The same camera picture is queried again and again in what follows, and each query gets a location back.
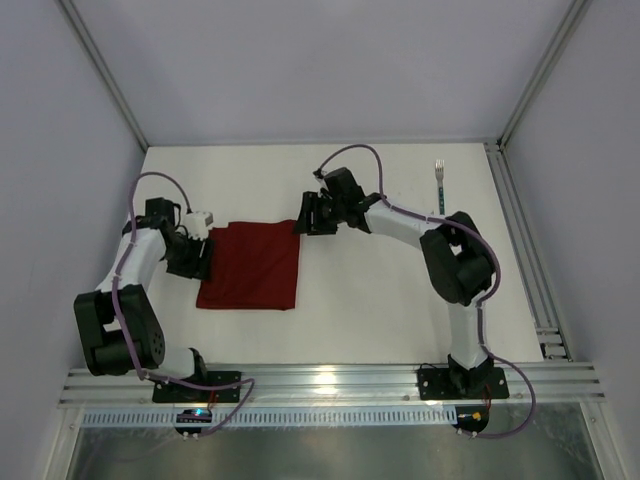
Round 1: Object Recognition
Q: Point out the left corner frame post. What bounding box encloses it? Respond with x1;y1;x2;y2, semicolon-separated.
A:
55;0;150;153

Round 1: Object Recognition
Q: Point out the right corner frame post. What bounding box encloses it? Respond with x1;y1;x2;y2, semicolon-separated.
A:
497;0;592;150

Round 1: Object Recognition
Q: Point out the aluminium rail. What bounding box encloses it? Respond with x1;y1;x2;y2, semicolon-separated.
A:
58;362;605;408
484;142;573;362

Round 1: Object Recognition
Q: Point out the dark red cloth napkin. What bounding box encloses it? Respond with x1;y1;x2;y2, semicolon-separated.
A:
196;219;300;311

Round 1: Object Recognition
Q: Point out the slotted cable duct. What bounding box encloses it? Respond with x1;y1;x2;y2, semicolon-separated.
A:
81;404;457;428

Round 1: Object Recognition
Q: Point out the corner frame post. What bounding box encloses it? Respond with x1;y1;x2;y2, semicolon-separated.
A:
55;0;150;153
497;0;592;150

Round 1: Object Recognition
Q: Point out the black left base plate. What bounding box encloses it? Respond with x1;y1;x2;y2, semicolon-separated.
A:
152;370;242;404

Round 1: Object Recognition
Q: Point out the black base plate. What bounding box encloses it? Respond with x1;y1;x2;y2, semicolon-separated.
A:
152;370;242;404
417;367;510;400

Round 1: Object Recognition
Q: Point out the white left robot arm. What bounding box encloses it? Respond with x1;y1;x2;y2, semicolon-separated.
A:
73;197;214;385

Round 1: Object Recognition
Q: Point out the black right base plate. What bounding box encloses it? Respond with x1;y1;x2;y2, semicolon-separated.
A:
417;367;510;400

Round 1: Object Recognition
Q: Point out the aluminium right side rail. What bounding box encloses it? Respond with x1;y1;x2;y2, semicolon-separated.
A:
484;142;573;362

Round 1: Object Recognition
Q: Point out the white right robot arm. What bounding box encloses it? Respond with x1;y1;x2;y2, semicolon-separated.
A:
294;167;498;396

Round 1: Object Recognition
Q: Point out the fork with teal handle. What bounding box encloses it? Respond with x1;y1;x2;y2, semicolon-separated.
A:
434;159;446;215

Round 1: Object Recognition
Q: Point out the aluminium front rail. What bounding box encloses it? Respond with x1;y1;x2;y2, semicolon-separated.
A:
58;362;605;408

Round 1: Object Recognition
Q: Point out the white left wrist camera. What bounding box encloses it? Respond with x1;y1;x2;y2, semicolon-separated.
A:
182;211;213;241

